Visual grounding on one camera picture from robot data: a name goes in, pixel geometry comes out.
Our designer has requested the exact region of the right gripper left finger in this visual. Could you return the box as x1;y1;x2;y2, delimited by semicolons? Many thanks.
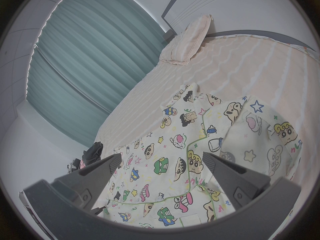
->
51;153;122;209

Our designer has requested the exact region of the pale pink pillow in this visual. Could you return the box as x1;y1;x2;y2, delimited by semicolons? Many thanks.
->
159;14;212;66

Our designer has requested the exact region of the pile of clothes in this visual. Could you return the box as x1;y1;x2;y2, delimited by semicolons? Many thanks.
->
67;141;104;172

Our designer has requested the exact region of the white printed pyjama top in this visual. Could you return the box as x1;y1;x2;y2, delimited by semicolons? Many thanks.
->
99;83;303;228

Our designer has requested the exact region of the bed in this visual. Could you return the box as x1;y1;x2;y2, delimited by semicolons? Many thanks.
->
94;0;320;224

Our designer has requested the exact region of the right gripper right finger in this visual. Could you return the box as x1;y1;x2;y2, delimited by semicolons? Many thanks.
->
202;152;271;209

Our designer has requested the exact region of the blue-green curtain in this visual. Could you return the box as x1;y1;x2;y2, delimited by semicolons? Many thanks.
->
26;0;167;147

